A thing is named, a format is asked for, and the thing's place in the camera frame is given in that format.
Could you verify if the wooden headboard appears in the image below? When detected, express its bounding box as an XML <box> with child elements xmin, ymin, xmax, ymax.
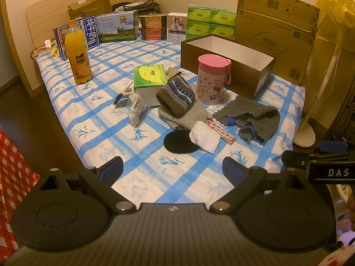
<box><xmin>26</xmin><ymin>0</ymin><xmax>136</xmax><ymax>90</ymax></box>

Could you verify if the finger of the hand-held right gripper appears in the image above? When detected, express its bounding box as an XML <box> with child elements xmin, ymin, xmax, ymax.
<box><xmin>318</xmin><ymin>141</ymin><xmax>350</xmax><ymax>153</ymax></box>
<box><xmin>281</xmin><ymin>150</ymin><xmax>314</xmax><ymax>169</ymax></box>

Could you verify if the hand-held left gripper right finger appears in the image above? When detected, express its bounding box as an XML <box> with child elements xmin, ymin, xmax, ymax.
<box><xmin>209</xmin><ymin>156</ymin><xmax>308</xmax><ymax>211</ymax></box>

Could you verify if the black rack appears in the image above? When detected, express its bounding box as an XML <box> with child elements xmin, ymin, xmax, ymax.
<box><xmin>323</xmin><ymin>89</ymin><xmax>355</xmax><ymax>150</ymax></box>

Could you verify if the black bag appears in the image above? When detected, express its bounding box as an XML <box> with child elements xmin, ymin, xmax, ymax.
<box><xmin>112</xmin><ymin>0</ymin><xmax>162</xmax><ymax>16</ymax></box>

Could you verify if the red checked cloth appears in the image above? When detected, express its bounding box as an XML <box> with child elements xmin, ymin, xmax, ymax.
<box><xmin>0</xmin><ymin>127</ymin><xmax>41</xmax><ymax>257</ymax></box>

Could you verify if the orange black gift box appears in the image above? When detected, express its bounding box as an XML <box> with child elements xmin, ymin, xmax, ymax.
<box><xmin>138</xmin><ymin>14</ymin><xmax>168</xmax><ymax>29</ymax></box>
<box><xmin>139</xmin><ymin>27</ymin><xmax>168</xmax><ymax>41</ymax></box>

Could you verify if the blue milk carton box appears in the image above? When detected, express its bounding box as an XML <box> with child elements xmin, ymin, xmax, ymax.
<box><xmin>53</xmin><ymin>15</ymin><xmax>100</xmax><ymax>61</ymax></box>

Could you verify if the cotton swab bag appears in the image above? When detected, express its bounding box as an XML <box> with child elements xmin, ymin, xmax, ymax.
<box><xmin>128</xmin><ymin>92</ymin><xmax>150</xmax><ymax>127</ymax></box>

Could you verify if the black round pad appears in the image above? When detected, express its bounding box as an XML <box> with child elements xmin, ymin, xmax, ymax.
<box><xmin>164</xmin><ymin>130</ymin><xmax>200</xmax><ymax>154</ymax></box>

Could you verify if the single green tissue pack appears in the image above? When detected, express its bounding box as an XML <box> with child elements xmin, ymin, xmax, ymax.
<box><xmin>133</xmin><ymin>64</ymin><xmax>169</xmax><ymax>107</ymax></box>

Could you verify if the small brown cardboard box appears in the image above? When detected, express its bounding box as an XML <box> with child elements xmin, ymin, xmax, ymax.
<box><xmin>68</xmin><ymin>0</ymin><xmax>112</xmax><ymax>20</ymax></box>

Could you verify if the pink cartoon cup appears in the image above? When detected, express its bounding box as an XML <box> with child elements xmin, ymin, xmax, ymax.
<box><xmin>196</xmin><ymin>54</ymin><xmax>232</xmax><ymax>106</ymax></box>

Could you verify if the blue white sachet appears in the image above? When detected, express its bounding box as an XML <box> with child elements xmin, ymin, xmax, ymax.
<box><xmin>112</xmin><ymin>93</ymin><xmax>129</xmax><ymax>108</ymax></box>

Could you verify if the brown striped knit hat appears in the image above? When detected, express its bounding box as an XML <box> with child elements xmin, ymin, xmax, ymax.
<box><xmin>156</xmin><ymin>76</ymin><xmax>196</xmax><ymax>118</ymax></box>

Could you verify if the stack of green tissue packets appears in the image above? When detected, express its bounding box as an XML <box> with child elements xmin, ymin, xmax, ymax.
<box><xmin>186</xmin><ymin>5</ymin><xmax>237</xmax><ymax>41</ymax></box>

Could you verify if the light grey cloth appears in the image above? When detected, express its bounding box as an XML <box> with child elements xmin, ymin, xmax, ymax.
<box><xmin>158</xmin><ymin>100</ymin><xmax>214</xmax><ymax>131</ymax></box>

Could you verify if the wicker basket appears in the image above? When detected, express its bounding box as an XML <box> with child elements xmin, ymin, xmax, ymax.
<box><xmin>30</xmin><ymin>46</ymin><xmax>60</xmax><ymax>61</ymax></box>

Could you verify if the blue checked bed sheet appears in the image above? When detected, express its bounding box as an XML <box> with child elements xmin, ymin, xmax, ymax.
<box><xmin>35</xmin><ymin>37</ymin><xmax>307</xmax><ymax>208</ymax></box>

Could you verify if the cow print milk box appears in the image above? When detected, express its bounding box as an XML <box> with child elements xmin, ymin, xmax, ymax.
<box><xmin>96</xmin><ymin>9</ymin><xmax>140</xmax><ymax>43</ymax></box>

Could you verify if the yellow plastic bag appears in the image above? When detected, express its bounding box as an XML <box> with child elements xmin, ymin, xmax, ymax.
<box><xmin>315</xmin><ymin>0</ymin><xmax>355</xmax><ymax>46</ymax></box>

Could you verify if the beige sock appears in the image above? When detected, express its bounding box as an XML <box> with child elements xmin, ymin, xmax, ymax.
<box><xmin>166</xmin><ymin>67</ymin><xmax>183</xmax><ymax>80</ymax></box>

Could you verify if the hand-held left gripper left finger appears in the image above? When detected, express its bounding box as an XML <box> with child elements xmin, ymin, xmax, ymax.
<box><xmin>39</xmin><ymin>156</ymin><xmax>136</xmax><ymax>214</ymax></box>

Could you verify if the large cardboard box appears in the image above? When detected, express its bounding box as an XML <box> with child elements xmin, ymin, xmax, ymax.
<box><xmin>234</xmin><ymin>0</ymin><xmax>321</xmax><ymax>87</ymax></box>

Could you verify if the pink strawberry print packet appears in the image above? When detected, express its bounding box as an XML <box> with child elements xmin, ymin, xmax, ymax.
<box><xmin>207</xmin><ymin>120</ymin><xmax>237</xmax><ymax>145</ymax></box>

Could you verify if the orange juice bottle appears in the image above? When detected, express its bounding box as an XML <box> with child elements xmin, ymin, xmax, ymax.
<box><xmin>64</xmin><ymin>20</ymin><xmax>93</xmax><ymax>85</ymax></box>

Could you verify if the brown shoe box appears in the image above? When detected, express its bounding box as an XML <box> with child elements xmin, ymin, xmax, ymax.
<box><xmin>180</xmin><ymin>34</ymin><xmax>277</xmax><ymax>100</ymax></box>

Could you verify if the white folded cloth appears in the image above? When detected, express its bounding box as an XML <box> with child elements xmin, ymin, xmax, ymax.
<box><xmin>189</xmin><ymin>121</ymin><xmax>221</xmax><ymax>154</ymax></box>

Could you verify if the white product box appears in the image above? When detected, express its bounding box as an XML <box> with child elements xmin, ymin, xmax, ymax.
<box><xmin>167</xmin><ymin>12</ymin><xmax>188</xmax><ymax>44</ymax></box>

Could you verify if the dark grey cloth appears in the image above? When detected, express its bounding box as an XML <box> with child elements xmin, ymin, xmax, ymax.
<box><xmin>212</xmin><ymin>95</ymin><xmax>281</xmax><ymax>145</ymax></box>

